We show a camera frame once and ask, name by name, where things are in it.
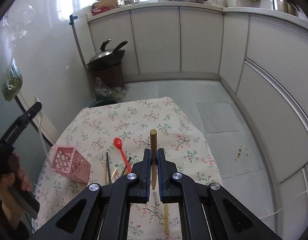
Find floral tablecloth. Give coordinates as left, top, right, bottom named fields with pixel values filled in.
left=32, top=97, right=222, bottom=239

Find black wok with lid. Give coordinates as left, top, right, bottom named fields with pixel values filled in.
left=87, top=40, right=128, bottom=71

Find long bamboo chopstick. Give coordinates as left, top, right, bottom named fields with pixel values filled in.
left=164, top=204, right=169, bottom=235

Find pink perforated utensil holder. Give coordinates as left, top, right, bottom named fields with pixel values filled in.
left=51, top=145, right=91, bottom=184

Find steel pot right counter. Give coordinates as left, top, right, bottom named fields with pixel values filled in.
left=272, top=0, right=299, bottom=17

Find black chopstick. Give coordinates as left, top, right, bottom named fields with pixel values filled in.
left=106, top=152, right=112, bottom=184

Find white spoon wooden handle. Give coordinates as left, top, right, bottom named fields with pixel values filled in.
left=150, top=129, right=158, bottom=190

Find brown trash bin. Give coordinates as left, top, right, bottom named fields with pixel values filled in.
left=93, top=63, right=125, bottom=89

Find red packaged food bag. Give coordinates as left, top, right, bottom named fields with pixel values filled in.
left=91, top=0, right=118, bottom=16

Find green vegetables plastic bag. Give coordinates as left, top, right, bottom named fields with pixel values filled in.
left=95, top=77, right=126, bottom=103

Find person left hand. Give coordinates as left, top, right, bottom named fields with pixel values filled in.
left=0, top=153, right=33, bottom=224

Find white kitchen cabinets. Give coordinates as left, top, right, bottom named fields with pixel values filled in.
left=86, top=2, right=308, bottom=239

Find mop pole black clamp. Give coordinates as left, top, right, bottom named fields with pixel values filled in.
left=69, top=14, right=97, bottom=98

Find hanging bag of greens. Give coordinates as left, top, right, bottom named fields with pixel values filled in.
left=0, top=5, right=35, bottom=101

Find red plastic spoon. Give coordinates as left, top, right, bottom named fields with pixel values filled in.
left=113, top=137, right=132, bottom=173

